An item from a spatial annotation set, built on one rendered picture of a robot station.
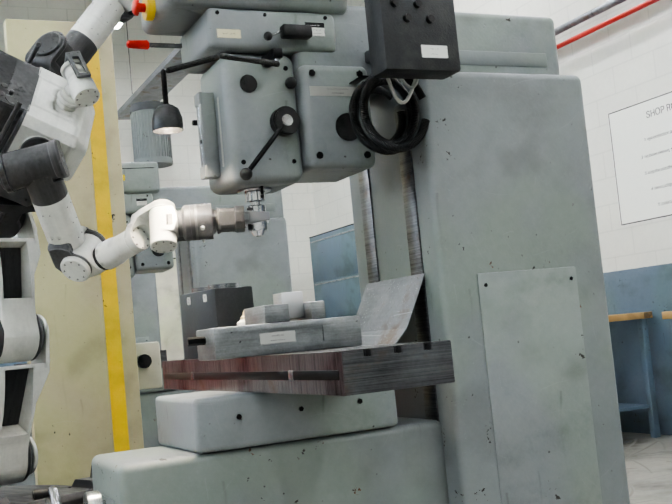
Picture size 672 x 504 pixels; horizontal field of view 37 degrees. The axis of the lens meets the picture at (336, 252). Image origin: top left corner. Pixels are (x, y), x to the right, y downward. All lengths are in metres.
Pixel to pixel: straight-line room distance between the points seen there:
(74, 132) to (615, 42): 5.73
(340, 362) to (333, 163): 0.77
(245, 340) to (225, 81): 0.63
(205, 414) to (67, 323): 1.91
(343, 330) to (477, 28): 0.95
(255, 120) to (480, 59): 0.67
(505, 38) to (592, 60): 5.21
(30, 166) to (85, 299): 1.69
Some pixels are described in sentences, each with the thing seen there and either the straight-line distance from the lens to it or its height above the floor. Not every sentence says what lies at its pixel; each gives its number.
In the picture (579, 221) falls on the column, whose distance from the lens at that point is 2.69.
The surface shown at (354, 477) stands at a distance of 2.40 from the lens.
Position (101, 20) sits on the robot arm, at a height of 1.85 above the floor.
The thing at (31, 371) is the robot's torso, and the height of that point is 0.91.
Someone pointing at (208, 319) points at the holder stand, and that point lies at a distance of 2.81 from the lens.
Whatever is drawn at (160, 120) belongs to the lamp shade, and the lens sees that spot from 2.35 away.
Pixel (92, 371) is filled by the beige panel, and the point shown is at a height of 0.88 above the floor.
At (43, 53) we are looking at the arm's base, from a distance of 2.80.
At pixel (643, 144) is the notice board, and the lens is 7.56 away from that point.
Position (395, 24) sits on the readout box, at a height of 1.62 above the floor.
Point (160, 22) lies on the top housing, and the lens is 2.55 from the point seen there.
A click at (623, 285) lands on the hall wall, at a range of 7.74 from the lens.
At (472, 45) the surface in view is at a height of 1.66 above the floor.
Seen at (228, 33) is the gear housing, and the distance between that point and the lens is 2.44.
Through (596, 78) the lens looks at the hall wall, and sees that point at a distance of 7.97.
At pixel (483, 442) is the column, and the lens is 2.48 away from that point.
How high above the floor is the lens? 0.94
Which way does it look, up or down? 5 degrees up
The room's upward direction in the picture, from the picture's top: 5 degrees counter-clockwise
